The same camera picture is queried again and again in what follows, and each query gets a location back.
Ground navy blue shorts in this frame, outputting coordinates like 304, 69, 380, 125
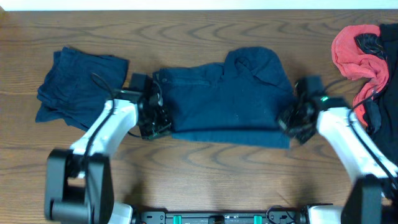
152, 47, 295, 149

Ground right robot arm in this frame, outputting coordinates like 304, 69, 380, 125
278, 76, 397, 224

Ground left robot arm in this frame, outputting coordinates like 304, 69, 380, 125
44, 73, 172, 223

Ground red cloth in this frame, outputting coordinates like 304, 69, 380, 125
331, 24, 390, 127

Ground black garment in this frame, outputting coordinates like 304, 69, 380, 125
354, 24, 397, 164

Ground folded navy blue garment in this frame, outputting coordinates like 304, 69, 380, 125
35, 47, 129, 131

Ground left black cable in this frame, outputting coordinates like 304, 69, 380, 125
82, 72, 118, 162

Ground black cable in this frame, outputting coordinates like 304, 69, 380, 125
82, 72, 118, 162
323, 77, 398, 187

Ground right black cable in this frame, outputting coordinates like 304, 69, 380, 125
323, 77, 398, 187

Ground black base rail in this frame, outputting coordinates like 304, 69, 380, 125
130, 207, 308, 224

